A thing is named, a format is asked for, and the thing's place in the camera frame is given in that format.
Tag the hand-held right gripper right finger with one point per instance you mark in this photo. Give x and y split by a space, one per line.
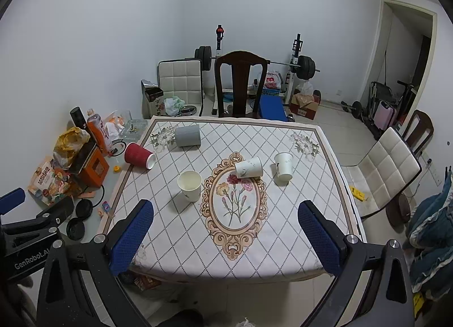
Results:
319 240

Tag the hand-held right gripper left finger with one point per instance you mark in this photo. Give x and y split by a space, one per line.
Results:
131 240

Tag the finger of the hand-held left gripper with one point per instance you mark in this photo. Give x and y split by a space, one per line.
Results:
53 213
12 199

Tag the red ribbed paper cup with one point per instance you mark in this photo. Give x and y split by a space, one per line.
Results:
136 153

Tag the white speckled paper cup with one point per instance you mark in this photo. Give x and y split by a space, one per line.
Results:
249 168

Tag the grey cup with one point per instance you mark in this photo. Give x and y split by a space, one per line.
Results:
187 136

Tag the cream paper cup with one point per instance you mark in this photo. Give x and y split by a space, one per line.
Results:
190 189

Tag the black round lid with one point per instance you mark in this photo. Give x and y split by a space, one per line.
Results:
75 229
83 208

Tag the printed snack packet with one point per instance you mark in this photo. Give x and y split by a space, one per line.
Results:
47 182

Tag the floral diamond pattern tablecloth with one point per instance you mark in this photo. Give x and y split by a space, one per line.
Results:
283 213

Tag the orange box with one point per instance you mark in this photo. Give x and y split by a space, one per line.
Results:
92 169

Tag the yellow floor object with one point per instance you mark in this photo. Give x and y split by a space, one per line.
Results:
356 193

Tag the yellow plastic bag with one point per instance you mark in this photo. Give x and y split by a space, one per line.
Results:
69 144

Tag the orange drink bottle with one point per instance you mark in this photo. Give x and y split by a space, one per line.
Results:
96 132

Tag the black cylinder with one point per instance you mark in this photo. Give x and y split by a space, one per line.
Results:
78 118

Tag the white padded chair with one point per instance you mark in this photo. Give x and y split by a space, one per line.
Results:
387 164
180 75

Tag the clear glass tray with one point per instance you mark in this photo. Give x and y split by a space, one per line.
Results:
133 126

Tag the blue quilted cloth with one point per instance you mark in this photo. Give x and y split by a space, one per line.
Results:
433 228

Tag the cardboard box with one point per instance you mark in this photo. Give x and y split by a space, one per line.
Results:
306 109

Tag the black dumbbell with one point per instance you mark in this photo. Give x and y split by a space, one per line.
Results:
354 107

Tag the blue weight bench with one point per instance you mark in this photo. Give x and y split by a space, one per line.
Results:
272 107

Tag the brown gift box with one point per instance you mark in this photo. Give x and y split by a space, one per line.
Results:
153 100

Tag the metal bowl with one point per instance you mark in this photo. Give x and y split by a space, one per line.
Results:
188 110

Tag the pink suitcase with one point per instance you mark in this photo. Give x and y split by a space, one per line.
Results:
385 114

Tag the green and white plastic bag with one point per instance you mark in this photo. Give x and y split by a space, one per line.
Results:
174 104

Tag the dark wooden chair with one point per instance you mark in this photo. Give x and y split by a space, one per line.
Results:
242 82
423 127

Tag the red and white plastic bag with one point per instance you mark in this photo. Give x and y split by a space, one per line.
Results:
273 81

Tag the black barbell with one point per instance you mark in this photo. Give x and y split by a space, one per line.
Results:
306 67

